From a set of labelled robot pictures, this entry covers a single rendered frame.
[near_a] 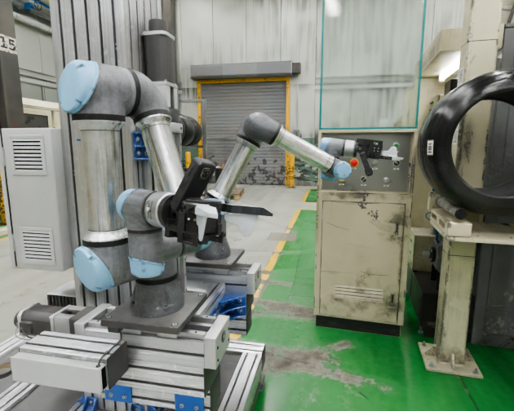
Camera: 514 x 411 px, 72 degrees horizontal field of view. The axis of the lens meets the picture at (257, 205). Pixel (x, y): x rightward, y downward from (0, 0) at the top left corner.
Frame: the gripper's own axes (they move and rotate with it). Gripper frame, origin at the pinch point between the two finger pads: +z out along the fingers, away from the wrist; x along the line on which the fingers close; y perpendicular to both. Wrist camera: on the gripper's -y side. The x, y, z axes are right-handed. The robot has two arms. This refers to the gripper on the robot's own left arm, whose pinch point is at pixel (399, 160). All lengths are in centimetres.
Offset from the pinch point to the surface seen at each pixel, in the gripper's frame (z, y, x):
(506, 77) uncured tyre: 29.8, 35.4, -11.2
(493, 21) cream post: 31, 66, 26
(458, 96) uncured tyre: 15.5, 27.2, -9.8
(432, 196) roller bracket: 21.4, -16.6, 23.6
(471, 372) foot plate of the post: 57, -104, 22
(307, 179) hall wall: -141, -111, 878
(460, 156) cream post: 30.1, 4.9, 26.0
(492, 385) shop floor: 65, -104, 15
